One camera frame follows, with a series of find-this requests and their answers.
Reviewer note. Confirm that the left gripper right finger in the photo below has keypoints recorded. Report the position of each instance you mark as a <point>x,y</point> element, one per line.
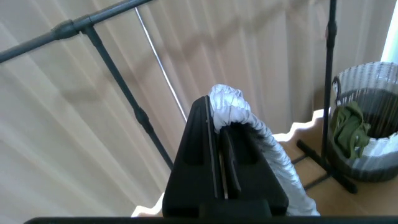
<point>248,180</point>

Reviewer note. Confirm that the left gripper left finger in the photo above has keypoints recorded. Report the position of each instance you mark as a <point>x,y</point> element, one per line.
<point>192,161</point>

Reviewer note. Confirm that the pale grey shorts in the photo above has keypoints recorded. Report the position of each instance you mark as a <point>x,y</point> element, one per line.
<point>230,102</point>

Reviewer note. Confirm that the black clothes rack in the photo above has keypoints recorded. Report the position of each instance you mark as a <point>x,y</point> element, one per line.
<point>329,62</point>

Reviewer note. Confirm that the white laundry basket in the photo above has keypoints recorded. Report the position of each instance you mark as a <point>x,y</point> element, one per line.
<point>367,77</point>

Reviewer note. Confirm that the green garment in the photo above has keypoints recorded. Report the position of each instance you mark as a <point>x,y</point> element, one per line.
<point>348,127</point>

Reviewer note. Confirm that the beige curtain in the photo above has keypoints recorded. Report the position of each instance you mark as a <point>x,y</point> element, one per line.
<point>248,46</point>

